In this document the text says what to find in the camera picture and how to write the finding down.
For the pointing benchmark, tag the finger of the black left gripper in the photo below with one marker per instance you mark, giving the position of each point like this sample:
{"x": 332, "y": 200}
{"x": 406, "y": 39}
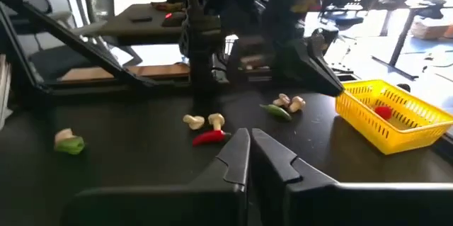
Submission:
{"x": 325, "y": 42}
{"x": 304, "y": 66}

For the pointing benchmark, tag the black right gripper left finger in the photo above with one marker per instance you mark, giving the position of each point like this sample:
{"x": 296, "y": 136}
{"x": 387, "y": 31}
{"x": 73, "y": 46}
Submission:
{"x": 230, "y": 169}

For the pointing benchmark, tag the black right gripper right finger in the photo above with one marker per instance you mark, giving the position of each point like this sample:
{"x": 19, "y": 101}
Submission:
{"x": 276, "y": 176}

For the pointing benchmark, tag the red toy tomato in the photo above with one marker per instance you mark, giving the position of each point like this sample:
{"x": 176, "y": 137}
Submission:
{"x": 383, "y": 112}

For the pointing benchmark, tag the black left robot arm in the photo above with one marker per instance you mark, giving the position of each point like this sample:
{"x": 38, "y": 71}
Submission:
{"x": 200, "y": 42}

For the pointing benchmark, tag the small red chili pepper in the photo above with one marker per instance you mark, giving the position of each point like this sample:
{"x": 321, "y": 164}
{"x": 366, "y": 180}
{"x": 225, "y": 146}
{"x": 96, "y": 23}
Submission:
{"x": 209, "y": 137}

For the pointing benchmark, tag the small green chili pepper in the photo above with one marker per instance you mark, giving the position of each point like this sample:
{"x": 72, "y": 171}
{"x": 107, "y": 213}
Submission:
{"x": 277, "y": 112}

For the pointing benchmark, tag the black desk leg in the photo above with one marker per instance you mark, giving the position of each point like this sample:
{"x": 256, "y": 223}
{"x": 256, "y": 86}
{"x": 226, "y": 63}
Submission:
{"x": 401, "y": 42}

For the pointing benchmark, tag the cardboard box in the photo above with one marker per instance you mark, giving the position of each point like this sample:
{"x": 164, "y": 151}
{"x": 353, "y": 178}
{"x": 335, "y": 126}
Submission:
{"x": 430, "y": 28}

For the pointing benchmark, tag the yellow plastic basket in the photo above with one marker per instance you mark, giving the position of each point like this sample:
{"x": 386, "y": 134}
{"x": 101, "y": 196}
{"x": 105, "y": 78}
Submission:
{"x": 407, "y": 137}

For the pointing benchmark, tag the grey office desk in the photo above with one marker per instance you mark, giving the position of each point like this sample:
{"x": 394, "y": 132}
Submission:
{"x": 141, "y": 26}

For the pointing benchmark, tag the black phone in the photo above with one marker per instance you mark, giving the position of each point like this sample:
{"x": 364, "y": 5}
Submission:
{"x": 141, "y": 18}

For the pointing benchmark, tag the small green bell pepper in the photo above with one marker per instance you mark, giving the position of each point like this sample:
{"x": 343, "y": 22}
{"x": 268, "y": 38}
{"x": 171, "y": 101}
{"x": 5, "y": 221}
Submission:
{"x": 70, "y": 145}

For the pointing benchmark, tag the grey office chair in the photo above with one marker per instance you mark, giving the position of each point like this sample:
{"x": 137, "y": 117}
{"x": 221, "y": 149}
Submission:
{"x": 46, "y": 59}

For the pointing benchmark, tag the black diagonal frame strut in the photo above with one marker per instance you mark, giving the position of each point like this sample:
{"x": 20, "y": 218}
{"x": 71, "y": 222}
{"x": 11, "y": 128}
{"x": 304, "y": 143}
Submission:
{"x": 70, "y": 38}

